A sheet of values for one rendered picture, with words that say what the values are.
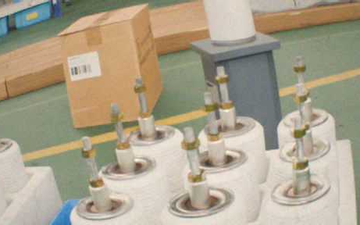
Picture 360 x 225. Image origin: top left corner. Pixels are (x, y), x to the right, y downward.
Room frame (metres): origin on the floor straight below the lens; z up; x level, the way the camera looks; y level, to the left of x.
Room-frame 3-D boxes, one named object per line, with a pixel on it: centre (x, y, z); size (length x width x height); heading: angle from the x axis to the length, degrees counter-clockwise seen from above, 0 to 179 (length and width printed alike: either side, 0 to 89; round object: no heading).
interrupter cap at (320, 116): (0.84, -0.18, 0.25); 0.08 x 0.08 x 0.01
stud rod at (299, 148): (0.61, -0.12, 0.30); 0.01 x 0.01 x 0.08; 14
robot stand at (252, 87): (1.22, -0.13, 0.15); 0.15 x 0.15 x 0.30; 12
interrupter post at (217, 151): (0.76, -0.04, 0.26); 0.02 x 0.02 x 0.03
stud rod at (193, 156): (0.64, -0.01, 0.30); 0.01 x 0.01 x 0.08; 3
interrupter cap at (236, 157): (0.76, -0.04, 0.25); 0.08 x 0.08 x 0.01
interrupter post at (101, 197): (0.67, 0.11, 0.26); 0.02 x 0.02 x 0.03
